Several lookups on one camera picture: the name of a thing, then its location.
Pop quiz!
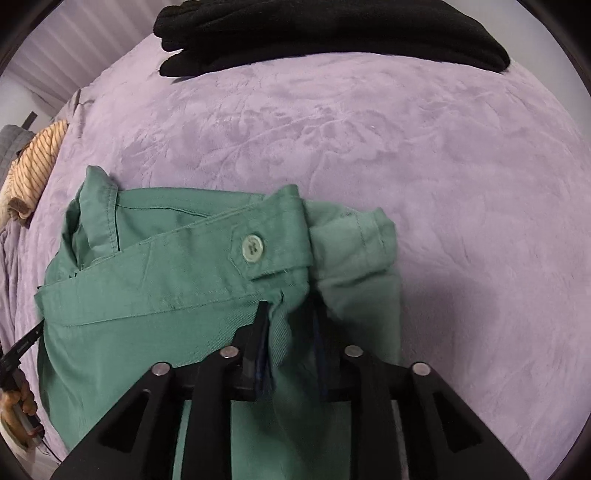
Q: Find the grey cloth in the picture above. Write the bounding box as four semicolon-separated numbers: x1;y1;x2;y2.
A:
0;124;29;185

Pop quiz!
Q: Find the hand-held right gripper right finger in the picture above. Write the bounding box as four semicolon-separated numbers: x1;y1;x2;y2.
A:
313;304;532;480

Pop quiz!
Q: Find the green work jacket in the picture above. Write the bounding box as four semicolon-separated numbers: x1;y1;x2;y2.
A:
34;165;402;480

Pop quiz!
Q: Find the black folded cloth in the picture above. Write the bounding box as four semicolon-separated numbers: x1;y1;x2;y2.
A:
154;0;511;78

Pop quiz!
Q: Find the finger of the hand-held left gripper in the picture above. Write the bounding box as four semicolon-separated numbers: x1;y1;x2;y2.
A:
4;322;45;360

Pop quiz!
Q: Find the cream striped cloth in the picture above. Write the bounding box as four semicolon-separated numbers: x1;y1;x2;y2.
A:
0;119;70;227

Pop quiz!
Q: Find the person's left hand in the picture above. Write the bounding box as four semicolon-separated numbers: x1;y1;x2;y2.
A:
0;384;39;437

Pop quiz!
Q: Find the grey plush blanket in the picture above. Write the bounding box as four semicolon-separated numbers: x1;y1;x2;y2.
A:
0;46;591;480

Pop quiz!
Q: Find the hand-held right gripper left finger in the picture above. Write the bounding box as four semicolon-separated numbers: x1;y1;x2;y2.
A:
50;301;271;480

